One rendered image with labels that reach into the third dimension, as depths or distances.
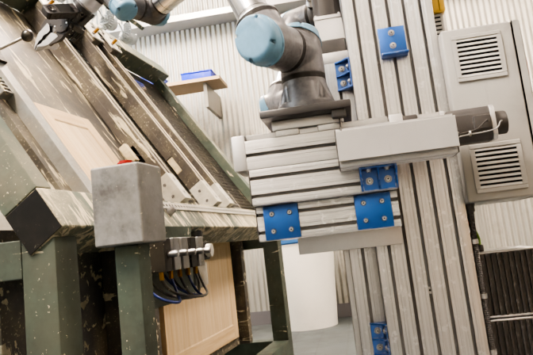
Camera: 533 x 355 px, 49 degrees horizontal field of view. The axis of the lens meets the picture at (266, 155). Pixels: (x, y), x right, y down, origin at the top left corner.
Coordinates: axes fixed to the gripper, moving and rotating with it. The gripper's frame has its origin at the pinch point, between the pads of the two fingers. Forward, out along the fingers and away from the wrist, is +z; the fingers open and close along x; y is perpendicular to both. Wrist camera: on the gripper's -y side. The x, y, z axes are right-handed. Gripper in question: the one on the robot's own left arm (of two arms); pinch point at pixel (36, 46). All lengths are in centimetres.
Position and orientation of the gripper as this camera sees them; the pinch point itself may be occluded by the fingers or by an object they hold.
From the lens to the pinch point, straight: 202.5
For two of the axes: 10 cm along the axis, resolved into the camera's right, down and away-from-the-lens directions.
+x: -6.3, -7.4, 2.6
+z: -7.4, 6.7, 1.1
